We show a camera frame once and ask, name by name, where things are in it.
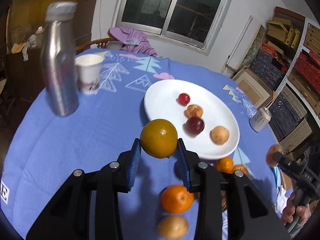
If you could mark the white oval plate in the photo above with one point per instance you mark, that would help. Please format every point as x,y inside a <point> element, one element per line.
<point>204,123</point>

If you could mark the speckled brown passion fruit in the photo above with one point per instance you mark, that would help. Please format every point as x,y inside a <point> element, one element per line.
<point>193,111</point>

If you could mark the dark red plum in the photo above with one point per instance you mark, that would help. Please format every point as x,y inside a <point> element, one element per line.
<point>194,125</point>

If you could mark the person's right hand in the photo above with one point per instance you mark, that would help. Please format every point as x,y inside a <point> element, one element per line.
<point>288,212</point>

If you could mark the purple cloth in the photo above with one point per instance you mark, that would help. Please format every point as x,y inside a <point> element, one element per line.
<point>133,40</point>

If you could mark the wooden glass cabinet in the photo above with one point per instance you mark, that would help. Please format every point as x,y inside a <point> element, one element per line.
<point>26,16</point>

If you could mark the white paper cup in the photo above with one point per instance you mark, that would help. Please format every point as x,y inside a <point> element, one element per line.
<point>89,67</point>

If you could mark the tan round fruit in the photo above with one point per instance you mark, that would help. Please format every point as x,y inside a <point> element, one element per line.
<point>219,135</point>

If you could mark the window with metal frame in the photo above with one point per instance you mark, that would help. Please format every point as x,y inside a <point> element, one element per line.
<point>190,23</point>

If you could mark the small orange mandarin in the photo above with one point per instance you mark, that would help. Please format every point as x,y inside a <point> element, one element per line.
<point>225,165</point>

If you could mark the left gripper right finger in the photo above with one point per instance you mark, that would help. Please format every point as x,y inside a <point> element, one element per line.
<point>250,215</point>

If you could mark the cardboard box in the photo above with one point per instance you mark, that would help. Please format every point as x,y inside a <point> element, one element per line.
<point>254,87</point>

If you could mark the small red cherry tomato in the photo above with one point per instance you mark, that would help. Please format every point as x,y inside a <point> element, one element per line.
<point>183,99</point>

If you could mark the wooden chair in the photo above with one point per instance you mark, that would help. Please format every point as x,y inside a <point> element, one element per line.
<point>100,43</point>

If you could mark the tan oblong fruit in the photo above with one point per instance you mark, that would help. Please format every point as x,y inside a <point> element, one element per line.
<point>173,227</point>

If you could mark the silver metal bottle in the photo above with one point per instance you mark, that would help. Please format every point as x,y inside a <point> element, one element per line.
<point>58,58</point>

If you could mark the storage shelf with boxes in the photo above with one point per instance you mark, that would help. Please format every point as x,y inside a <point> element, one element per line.
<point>285,55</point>

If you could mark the yellow-green tomato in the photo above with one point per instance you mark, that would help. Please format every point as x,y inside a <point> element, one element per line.
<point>159,138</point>

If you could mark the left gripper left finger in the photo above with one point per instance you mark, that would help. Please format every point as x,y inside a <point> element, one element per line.
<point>86,205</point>

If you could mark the orange round fruit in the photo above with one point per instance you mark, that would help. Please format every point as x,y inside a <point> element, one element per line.
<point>240,168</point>

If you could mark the blue patterned tablecloth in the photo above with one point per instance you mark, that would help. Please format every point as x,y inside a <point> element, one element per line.
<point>47,148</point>

